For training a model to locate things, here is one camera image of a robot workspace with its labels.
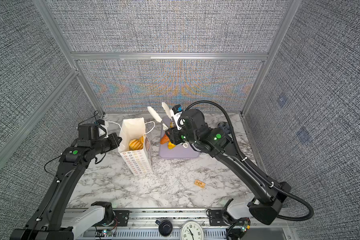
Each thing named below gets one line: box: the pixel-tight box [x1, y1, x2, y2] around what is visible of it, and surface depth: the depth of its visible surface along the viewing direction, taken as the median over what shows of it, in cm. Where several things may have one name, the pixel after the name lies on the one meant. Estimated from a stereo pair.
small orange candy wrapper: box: [194, 179, 206, 189], surface depth 85 cm
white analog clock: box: [180, 220, 204, 240], surface depth 68 cm
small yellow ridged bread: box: [168, 141, 176, 150], surface depth 99 cm
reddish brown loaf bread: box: [160, 133, 170, 145], surface depth 102 cm
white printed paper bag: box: [118, 117, 153, 176], surface depth 83 cm
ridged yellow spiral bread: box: [128, 136, 144, 151], surface depth 87 cm
